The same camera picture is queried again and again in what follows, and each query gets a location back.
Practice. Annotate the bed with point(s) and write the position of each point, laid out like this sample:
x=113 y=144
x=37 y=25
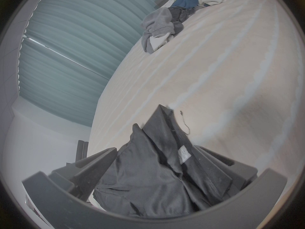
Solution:
x=214 y=80

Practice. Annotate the grey bedside table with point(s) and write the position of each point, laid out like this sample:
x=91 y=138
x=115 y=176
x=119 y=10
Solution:
x=163 y=0

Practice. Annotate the blue-green curtain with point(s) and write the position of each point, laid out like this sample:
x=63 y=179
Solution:
x=59 y=85
x=90 y=27

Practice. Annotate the black dressing table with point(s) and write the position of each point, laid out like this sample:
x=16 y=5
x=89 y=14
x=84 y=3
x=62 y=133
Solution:
x=82 y=150

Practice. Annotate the pile of clothes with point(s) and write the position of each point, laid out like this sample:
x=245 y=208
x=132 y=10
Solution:
x=162 y=23

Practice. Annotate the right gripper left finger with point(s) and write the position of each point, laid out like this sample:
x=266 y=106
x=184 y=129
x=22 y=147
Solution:
x=88 y=175

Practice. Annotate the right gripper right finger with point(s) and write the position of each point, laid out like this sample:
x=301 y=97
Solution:
x=238 y=173

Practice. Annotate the black T-shirt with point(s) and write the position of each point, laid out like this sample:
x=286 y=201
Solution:
x=152 y=175

